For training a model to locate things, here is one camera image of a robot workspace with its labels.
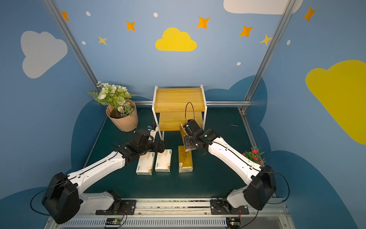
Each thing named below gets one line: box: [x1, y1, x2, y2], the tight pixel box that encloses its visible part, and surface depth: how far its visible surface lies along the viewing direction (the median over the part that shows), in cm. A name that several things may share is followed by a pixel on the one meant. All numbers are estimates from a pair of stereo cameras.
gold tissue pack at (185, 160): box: [178, 145, 194, 173], surface depth 87 cm
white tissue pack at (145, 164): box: [135, 151, 156, 176], surface depth 86 cm
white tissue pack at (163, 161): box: [154, 148, 173, 173], surface depth 88 cm
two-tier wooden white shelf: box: [151, 84, 208, 141], surface depth 83 cm
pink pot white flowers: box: [87, 81, 139, 133], surface depth 93 cm
